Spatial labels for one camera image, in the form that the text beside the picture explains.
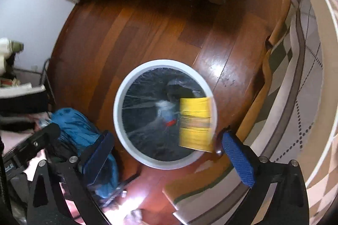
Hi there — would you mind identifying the white round trash bin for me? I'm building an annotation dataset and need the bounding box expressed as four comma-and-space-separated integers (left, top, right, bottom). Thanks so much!
113, 59, 217, 170

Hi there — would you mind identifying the blue clothing pile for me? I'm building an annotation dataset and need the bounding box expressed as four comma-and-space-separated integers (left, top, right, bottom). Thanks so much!
39, 107, 120, 199

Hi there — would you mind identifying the checkered tablecloth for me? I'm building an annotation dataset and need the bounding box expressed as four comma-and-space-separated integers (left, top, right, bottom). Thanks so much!
161, 0, 338, 225

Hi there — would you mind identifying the white fluffy jacket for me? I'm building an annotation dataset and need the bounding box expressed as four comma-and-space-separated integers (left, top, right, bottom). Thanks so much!
0, 38, 24, 76

